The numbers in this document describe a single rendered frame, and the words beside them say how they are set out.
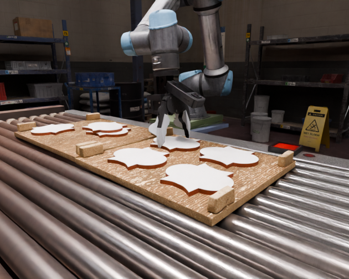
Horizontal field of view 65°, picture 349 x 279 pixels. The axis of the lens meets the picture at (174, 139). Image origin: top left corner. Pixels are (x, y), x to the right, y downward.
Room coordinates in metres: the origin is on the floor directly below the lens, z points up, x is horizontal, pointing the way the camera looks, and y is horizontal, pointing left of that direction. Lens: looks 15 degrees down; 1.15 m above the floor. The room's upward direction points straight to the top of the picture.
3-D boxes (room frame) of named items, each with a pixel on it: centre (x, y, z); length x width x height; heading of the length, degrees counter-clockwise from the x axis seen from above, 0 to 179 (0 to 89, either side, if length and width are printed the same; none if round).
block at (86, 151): (0.66, 0.21, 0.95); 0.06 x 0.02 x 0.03; 137
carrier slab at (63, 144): (0.92, 0.29, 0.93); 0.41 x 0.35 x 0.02; 49
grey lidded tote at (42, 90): (4.85, 2.26, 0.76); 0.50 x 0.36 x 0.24; 139
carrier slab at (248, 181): (0.63, -0.02, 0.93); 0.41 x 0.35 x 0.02; 47
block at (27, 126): (0.95, 0.52, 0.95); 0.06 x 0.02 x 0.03; 139
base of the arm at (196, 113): (1.39, -0.09, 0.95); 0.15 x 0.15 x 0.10
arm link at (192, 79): (1.39, -0.09, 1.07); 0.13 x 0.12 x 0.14; 68
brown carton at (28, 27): (4.80, 2.32, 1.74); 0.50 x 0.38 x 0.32; 133
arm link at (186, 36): (0.89, 0.01, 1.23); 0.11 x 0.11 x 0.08; 68
